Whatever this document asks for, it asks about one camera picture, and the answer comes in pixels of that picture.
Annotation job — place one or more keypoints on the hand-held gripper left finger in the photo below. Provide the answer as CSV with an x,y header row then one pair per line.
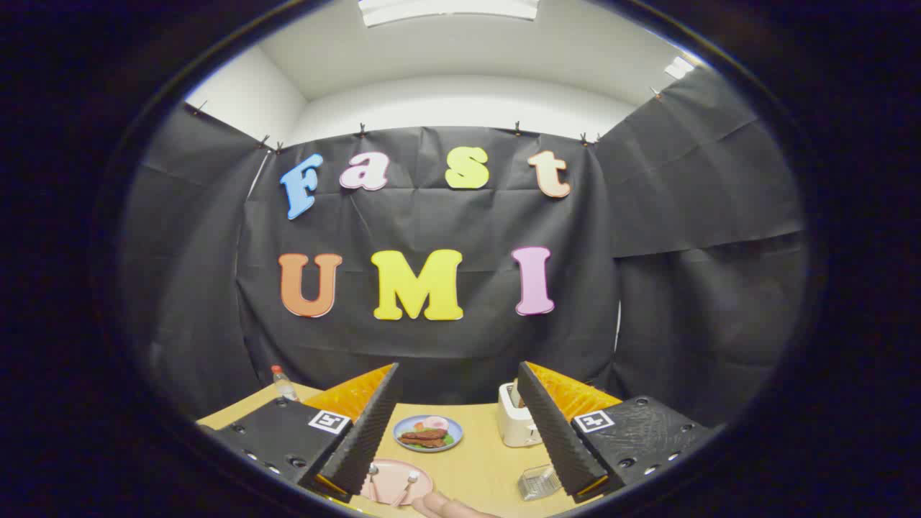
x,y
363,439

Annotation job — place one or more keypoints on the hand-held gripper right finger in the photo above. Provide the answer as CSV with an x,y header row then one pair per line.
x,y
550,432

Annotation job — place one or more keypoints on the white toaster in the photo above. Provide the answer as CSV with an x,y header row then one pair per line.
x,y
514,424

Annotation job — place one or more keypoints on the pink plate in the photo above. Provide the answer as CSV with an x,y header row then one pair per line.
x,y
392,478

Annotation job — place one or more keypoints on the perforated metal tray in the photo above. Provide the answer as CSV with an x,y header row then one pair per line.
x,y
538,483

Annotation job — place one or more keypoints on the brown grilled meat strip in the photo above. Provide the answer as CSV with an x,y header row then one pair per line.
x,y
423,443
423,434

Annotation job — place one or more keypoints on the pink ham slice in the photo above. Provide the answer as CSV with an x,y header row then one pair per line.
x,y
436,423

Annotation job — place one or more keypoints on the green lettuce leaves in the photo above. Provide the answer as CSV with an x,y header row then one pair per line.
x,y
450,439

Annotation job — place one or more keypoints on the blue food plate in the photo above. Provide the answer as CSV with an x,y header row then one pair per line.
x,y
453,426

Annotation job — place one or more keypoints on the clear water bottle red label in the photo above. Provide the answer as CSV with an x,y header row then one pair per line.
x,y
284,385

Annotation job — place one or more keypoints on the row of small cloth clips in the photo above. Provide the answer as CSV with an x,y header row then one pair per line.
x,y
362,132

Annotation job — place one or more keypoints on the small ceiling light panel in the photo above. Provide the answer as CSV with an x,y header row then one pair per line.
x,y
679,67

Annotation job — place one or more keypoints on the long ceiling light panel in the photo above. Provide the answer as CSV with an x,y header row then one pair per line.
x,y
446,8

